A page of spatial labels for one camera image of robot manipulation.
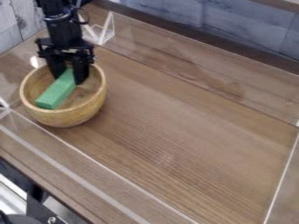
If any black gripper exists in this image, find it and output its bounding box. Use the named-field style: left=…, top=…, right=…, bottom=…
left=35, top=16, right=95, bottom=85

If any green rectangular block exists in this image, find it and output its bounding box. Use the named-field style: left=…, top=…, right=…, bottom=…
left=35, top=69, right=76, bottom=110

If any wooden bowl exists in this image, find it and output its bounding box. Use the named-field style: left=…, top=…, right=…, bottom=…
left=19, top=65, right=108, bottom=128

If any clear acrylic corner bracket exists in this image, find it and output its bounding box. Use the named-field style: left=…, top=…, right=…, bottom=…
left=82, top=12, right=116, bottom=46

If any clear acrylic enclosure wall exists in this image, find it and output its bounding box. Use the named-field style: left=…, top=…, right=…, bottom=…
left=0, top=16, right=299, bottom=224

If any black metal table bracket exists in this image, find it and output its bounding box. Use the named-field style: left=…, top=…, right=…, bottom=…
left=26, top=185, right=68, bottom=224

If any black cable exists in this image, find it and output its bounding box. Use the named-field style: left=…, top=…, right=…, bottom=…
left=0, top=210, right=14, bottom=224

